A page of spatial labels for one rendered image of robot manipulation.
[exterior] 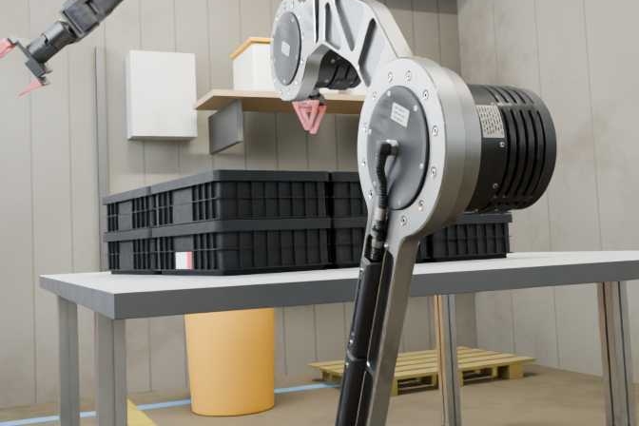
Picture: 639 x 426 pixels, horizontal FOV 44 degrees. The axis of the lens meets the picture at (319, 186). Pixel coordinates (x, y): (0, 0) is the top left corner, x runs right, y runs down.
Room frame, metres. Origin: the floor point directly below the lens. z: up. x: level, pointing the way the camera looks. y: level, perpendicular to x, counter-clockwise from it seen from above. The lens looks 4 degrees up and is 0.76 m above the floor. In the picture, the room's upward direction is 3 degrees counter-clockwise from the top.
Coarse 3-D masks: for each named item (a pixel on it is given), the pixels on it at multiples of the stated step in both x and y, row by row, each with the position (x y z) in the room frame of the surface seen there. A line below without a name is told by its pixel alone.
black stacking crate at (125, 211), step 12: (108, 204) 2.32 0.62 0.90; (120, 204) 2.24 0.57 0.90; (132, 204) 2.14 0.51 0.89; (144, 204) 2.09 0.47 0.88; (108, 216) 2.31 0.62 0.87; (120, 216) 2.23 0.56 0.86; (132, 216) 2.14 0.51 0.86; (144, 216) 2.09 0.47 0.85; (156, 216) 2.05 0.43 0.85; (108, 228) 2.32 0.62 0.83; (120, 228) 2.23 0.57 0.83; (132, 228) 2.13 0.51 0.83; (144, 228) 2.09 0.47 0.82
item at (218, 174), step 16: (192, 176) 1.79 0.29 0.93; (208, 176) 1.72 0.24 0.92; (224, 176) 1.70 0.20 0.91; (240, 176) 1.72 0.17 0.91; (256, 176) 1.74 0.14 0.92; (272, 176) 1.76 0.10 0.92; (288, 176) 1.79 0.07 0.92; (304, 176) 1.81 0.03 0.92; (320, 176) 1.83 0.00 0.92; (160, 192) 1.96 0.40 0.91
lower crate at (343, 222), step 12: (336, 228) 1.87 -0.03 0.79; (348, 228) 1.89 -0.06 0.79; (360, 228) 1.91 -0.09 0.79; (336, 240) 1.87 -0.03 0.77; (348, 240) 1.89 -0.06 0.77; (360, 240) 1.91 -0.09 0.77; (420, 240) 2.00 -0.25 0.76; (336, 252) 1.87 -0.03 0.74; (348, 252) 1.88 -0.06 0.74; (360, 252) 1.90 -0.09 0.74; (420, 252) 2.00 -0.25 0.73; (324, 264) 1.93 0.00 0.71; (336, 264) 1.88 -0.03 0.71; (348, 264) 1.89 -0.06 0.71
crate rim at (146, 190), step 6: (150, 186) 2.03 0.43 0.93; (126, 192) 2.16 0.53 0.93; (132, 192) 2.12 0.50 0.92; (138, 192) 2.09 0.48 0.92; (144, 192) 2.05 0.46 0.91; (150, 192) 2.03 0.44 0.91; (102, 198) 2.35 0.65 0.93; (108, 198) 2.29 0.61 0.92; (114, 198) 2.25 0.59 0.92; (120, 198) 2.21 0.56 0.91; (126, 198) 2.16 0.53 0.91; (132, 198) 2.13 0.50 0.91
